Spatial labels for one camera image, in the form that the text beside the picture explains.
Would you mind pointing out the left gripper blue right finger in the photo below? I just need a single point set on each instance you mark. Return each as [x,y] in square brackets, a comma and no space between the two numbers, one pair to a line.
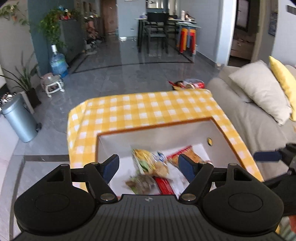
[199,178]

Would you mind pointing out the black dining chair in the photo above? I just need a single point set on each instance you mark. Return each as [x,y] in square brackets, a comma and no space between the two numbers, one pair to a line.
[157,28]

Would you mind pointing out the brown green snack packet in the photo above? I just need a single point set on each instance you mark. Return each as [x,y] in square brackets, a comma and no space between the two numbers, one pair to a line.
[142,184]

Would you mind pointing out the orange cardboard box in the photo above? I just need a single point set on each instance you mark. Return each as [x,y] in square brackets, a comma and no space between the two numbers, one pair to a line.
[204,135]

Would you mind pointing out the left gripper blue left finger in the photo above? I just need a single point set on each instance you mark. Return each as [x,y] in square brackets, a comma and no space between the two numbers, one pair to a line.
[98,176]

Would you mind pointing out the orange red stacked stools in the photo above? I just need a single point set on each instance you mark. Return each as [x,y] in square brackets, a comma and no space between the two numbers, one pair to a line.
[187,40]

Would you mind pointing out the right hand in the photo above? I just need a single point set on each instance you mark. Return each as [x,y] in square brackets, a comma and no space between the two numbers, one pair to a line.
[286,228]

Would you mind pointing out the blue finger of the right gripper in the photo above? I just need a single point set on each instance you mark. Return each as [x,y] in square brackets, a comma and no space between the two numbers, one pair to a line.
[270,156]

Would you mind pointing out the red flat snack packet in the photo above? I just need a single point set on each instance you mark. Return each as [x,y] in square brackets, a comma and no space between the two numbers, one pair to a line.
[164,186]

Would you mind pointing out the yellow cushion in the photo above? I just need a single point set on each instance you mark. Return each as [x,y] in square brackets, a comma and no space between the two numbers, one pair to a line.
[286,80]

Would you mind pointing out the small white stool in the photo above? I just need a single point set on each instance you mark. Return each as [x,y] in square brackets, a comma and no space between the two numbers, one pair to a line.
[52,83]

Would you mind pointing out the grey metal trash can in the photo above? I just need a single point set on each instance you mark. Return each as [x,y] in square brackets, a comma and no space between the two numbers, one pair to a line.
[21,119]

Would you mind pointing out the blue water jug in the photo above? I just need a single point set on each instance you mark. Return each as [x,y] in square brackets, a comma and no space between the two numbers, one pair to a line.
[58,63]

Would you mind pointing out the yellow white checkered tablecloth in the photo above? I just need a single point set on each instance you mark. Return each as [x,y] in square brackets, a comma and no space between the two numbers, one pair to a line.
[123,112]

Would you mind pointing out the beige sofa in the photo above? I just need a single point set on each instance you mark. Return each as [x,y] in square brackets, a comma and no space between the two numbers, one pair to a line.
[258,130]

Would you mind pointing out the trailing green vine plant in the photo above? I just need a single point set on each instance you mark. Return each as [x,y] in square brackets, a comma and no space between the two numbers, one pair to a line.
[50,27]

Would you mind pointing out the dark teal cabinet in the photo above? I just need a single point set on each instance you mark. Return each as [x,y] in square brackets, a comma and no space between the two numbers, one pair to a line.
[36,12]

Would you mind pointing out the beige cushion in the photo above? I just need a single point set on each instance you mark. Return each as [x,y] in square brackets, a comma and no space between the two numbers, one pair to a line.
[260,85]

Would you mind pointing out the potted green plant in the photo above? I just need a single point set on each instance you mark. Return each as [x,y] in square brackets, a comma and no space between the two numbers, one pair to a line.
[23,79]

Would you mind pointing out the dark dining table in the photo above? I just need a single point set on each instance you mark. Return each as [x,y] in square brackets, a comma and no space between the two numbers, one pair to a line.
[173,25]

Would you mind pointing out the yellow green snack bag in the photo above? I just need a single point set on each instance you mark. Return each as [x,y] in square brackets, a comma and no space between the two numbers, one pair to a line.
[151,164]

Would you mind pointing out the red snack bag behind table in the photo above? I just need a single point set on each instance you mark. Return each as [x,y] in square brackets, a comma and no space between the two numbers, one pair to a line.
[187,84]

